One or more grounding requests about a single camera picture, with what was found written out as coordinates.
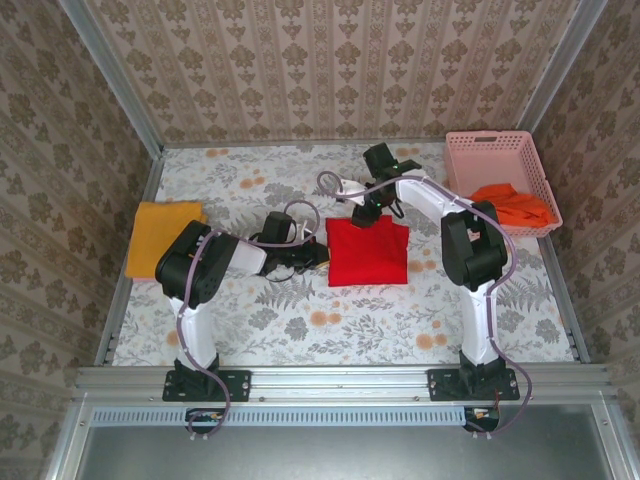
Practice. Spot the orange t-shirt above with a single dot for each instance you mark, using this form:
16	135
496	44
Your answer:
520	207

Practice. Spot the grey metal panel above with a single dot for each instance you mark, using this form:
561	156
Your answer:
350	455

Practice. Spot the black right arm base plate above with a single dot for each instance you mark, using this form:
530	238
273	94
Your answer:
440	385

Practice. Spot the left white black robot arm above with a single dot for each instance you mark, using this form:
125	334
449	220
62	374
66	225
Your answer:
200	330

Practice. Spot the yellow folded t-shirt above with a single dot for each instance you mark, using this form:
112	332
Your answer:
150	235

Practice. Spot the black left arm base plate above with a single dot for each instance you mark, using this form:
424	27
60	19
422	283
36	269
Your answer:
235	385

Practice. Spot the red t-shirt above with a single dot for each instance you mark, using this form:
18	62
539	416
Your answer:
365	260

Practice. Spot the aluminium frame post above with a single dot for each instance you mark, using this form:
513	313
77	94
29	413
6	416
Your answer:
119	85
560	65

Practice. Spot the aluminium mounting rail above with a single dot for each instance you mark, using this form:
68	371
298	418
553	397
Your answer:
340	380

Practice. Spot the aluminium table side rail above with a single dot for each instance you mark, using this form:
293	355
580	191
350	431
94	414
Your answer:
150	185
565	295

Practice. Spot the pink plastic basket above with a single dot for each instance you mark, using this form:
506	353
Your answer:
495	155

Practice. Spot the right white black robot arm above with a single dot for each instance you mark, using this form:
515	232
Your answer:
480	330

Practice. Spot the floral tablecloth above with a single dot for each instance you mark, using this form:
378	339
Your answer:
350	325

